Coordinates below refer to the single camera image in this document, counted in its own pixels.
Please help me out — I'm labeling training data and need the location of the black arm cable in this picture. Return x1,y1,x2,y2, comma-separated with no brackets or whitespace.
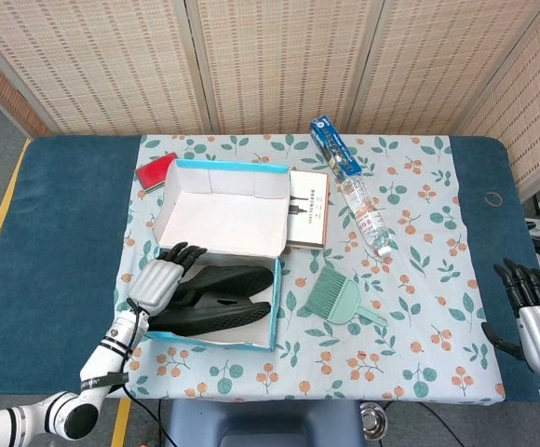
119,297,171,447

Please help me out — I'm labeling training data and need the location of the white box with cable print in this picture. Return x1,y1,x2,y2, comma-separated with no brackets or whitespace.
285,169,332,251

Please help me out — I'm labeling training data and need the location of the green hand brush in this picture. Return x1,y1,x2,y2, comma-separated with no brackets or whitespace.
303,263,348,313

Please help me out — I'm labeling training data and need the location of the black slipper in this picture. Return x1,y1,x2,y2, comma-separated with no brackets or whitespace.
147,300,273,338
175,264,276,306

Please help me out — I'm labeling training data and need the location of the red flat case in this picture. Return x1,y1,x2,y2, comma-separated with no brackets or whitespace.
134,151,179,193

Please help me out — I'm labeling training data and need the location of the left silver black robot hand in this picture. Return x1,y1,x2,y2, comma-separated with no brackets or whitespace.
128,241,209,314

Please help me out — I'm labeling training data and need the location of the blue cardboard shoe box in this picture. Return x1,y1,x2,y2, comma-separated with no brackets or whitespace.
145,157,295,353

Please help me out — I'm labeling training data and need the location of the bamboo folding screen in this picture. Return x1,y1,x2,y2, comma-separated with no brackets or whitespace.
0,0,540,202

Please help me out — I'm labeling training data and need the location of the green small dustpan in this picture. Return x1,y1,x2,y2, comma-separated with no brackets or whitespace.
323,280,389,328

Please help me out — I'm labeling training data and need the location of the blue printed long carton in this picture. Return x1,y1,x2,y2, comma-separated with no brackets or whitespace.
309,115,362,183

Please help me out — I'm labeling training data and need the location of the floral printed tablecloth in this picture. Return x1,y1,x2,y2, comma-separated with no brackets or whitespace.
113,133,506,404

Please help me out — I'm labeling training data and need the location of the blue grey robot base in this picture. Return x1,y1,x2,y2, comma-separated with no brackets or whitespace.
164,399,367,447

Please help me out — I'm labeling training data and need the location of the dark blue table cover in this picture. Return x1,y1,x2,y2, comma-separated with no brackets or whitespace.
0,134,540,405

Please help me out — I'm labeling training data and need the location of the clear plastic water bottle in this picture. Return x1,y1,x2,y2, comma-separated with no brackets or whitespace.
340,174,398,259

